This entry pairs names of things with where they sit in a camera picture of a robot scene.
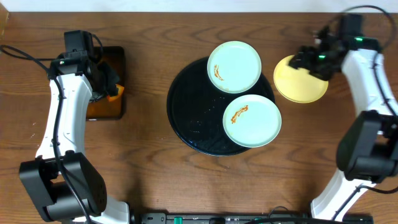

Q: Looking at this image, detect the green and orange sponge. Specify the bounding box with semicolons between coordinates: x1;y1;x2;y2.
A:
106;84;125;103

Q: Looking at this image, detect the yellow plate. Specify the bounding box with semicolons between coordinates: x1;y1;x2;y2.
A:
273;55;328;103

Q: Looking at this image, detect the light green plate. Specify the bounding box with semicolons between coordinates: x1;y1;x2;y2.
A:
206;41;262;94
223;95;282;147

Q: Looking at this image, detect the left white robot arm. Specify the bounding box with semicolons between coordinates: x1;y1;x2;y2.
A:
19;47;130;223

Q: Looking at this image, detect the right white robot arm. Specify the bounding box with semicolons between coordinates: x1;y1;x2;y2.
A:
289;31;397;222

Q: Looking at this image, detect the black rectangular water tray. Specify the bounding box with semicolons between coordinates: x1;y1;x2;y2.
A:
86;46;126;121

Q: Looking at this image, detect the round black serving tray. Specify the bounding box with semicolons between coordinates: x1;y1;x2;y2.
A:
167;57;275;156

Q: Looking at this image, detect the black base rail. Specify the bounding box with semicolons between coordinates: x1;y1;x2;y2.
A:
136;212;374;224

